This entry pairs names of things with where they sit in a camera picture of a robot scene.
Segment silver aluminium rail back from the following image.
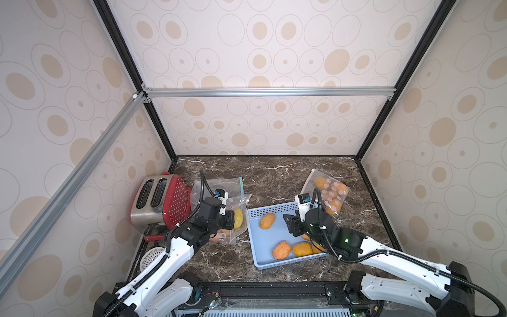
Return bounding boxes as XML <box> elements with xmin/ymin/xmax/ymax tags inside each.
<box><xmin>146</xmin><ymin>87</ymin><xmax>396</xmax><ymax>98</ymax></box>

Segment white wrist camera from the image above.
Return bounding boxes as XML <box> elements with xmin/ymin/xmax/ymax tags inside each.
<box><xmin>215</xmin><ymin>189</ymin><xmax>228</xmax><ymax>215</ymax></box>
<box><xmin>294</xmin><ymin>193</ymin><xmax>314</xmax><ymax>222</ymax></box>

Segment silver aluminium rail left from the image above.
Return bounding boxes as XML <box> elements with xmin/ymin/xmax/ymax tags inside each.
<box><xmin>1</xmin><ymin>91</ymin><xmax>147</xmax><ymax>297</ymax></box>

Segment red steel toaster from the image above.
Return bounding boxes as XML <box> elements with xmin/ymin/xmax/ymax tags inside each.
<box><xmin>130</xmin><ymin>173</ymin><xmax>191</xmax><ymax>234</ymax></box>

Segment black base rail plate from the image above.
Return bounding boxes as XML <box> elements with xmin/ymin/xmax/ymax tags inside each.
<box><xmin>130</xmin><ymin>233</ymin><xmax>444</xmax><ymax>317</ymax></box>

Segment clear blue zipper bag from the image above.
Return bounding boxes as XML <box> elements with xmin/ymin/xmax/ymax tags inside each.
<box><xmin>190</xmin><ymin>177</ymin><xmax>245</xmax><ymax>209</ymax></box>

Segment white patterned bowl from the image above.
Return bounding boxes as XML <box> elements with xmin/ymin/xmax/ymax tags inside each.
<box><xmin>139</xmin><ymin>247</ymin><xmax>165</xmax><ymax>272</ymax></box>

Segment clear pink zipper bag spare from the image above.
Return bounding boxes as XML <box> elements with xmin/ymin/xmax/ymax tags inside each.
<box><xmin>211</xmin><ymin>192</ymin><xmax>252</xmax><ymax>244</ymax></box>

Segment orange potato front right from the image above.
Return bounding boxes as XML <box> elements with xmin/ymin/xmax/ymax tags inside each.
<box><xmin>311</xmin><ymin>242</ymin><xmax>327</xmax><ymax>254</ymax></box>

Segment orange potato row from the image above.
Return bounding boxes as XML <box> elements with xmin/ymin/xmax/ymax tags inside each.
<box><xmin>211</xmin><ymin>230</ymin><xmax>231</xmax><ymax>244</ymax></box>
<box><xmin>260</xmin><ymin>213</ymin><xmax>276</xmax><ymax>230</ymax></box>

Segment silver aluminium rail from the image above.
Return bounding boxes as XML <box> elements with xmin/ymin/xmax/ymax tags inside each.
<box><xmin>1</xmin><ymin>91</ymin><xmax>147</xmax><ymax>297</ymax></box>
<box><xmin>146</xmin><ymin>87</ymin><xmax>396</xmax><ymax>98</ymax></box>

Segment black corner frame post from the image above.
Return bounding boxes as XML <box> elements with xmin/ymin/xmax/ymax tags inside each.
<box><xmin>92</xmin><ymin>0</ymin><xmax>178</xmax><ymax>163</ymax></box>
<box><xmin>355</xmin><ymin>0</ymin><xmax>457</xmax><ymax>162</ymax></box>

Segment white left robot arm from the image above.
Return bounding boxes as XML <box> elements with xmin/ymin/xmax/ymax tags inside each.
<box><xmin>92</xmin><ymin>195</ymin><xmax>234</xmax><ymax>316</ymax></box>

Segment black corner frame post left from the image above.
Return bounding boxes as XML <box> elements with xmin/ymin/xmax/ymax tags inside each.
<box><xmin>92</xmin><ymin>0</ymin><xmax>178</xmax><ymax>163</ymax></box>

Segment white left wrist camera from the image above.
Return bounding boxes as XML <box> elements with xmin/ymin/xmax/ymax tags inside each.
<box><xmin>215</xmin><ymin>189</ymin><xmax>228</xmax><ymax>215</ymax></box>

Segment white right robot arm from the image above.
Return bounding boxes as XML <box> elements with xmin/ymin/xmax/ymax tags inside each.
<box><xmin>283</xmin><ymin>208</ymin><xmax>506</xmax><ymax>316</ymax></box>

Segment light blue plastic basket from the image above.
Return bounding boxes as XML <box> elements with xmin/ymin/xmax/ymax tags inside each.
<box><xmin>248</xmin><ymin>202</ymin><xmax>327</xmax><ymax>270</ymax></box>

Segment black corner frame post right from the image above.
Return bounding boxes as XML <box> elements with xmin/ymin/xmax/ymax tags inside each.
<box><xmin>355</xmin><ymin>0</ymin><xmax>457</xmax><ymax>162</ymax></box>

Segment yellow potato front middle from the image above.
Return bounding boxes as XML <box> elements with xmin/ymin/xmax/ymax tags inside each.
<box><xmin>292</xmin><ymin>243</ymin><xmax>314</xmax><ymax>257</ymax></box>

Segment clear pink zipper bag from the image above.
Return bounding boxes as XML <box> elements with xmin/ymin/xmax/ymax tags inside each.
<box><xmin>301</xmin><ymin>169</ymin><xmax>350</xmax><ymax>219</ymax></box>

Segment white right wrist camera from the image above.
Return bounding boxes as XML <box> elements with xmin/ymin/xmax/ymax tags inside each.
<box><xmin>294</xmin><ymin>193</ymin><xmax>314</xmax><ymax>222</ymax></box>

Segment orange potato back row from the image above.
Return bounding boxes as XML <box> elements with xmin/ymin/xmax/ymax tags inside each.
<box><xmin>260</xmin><ymin>213</ymin><xmax>276</xmax><ymax>230</ymax></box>

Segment orange wrinkled potato front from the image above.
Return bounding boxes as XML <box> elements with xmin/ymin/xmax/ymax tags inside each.
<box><xmin>272</xmin><ymin>241</ymin><xmax>291</xmax><ymax>260</ymax></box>

